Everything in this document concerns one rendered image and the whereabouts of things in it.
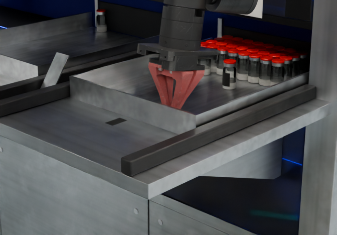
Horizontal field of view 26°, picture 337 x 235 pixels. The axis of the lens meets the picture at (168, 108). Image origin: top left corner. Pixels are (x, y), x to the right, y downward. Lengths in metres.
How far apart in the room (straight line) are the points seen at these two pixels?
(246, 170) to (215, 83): 0.16
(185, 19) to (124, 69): 0.27
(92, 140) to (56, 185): 0.75
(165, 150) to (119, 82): 0.33
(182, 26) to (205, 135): 0.15
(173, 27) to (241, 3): 0.10
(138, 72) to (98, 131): 0.25
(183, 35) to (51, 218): 0.91
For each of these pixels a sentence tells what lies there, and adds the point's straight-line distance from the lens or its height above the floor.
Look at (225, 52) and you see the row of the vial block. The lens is 1.24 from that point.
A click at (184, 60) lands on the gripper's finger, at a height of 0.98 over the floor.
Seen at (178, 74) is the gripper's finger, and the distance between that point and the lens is 0.97.
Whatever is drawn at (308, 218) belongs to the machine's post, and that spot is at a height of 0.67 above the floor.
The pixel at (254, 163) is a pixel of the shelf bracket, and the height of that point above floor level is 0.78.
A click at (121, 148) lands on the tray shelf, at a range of 0.95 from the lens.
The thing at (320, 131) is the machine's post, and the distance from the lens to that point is 1.17.
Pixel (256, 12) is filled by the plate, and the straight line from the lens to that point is 1.19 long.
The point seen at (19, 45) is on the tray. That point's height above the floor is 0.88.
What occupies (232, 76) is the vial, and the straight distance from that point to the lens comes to 1.17.
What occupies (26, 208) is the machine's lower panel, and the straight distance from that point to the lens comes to 1.86.
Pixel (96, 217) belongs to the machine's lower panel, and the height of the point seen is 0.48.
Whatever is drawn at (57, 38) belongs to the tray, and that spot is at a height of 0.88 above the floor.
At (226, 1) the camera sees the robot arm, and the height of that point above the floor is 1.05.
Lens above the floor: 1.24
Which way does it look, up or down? 19 degrees down
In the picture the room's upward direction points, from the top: straight up
